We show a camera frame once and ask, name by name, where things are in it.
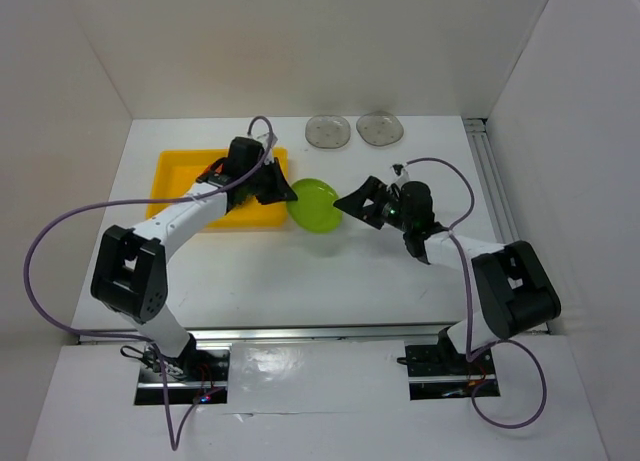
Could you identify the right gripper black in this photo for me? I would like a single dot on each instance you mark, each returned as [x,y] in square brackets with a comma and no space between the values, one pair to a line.
[373,189]

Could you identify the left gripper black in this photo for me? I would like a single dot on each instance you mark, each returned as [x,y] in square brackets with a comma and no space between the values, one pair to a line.
[279,190]

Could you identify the green plate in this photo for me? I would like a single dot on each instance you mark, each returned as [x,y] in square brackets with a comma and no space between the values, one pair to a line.
[314,210]

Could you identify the clear glass plate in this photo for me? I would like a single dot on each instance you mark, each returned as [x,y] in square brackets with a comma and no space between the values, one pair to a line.
[380,129]
[327,132]

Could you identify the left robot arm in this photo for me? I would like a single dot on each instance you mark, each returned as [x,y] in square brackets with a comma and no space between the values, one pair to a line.
[130,276]

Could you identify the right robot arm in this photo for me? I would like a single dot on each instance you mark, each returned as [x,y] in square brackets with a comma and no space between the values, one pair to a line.
[440,246]

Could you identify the yellow plastic bin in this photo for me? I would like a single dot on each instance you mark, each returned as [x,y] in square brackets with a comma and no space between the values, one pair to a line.
[176,172]

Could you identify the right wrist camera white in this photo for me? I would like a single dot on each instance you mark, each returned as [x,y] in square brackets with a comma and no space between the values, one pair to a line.
[401,175]

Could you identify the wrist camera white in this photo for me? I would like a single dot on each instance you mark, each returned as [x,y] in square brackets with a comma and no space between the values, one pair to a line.
[268,140]
[401,175]

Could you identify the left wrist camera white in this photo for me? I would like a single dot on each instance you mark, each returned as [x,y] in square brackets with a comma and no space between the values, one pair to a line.
[268,140]

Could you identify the aluminium rail right side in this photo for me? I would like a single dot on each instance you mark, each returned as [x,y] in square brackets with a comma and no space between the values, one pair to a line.
[495,191]

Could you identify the aluminium rail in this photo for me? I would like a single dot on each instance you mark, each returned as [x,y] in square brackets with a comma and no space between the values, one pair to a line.
[318,333]
[495,191]

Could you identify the aluminium rail front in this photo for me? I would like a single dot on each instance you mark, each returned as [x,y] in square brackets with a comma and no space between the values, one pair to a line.
[318,333]

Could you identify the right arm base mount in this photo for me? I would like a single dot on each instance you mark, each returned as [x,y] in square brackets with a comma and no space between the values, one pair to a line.
[432,376]

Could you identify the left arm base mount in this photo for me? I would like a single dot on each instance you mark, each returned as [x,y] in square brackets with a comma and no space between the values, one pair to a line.
[206,384]

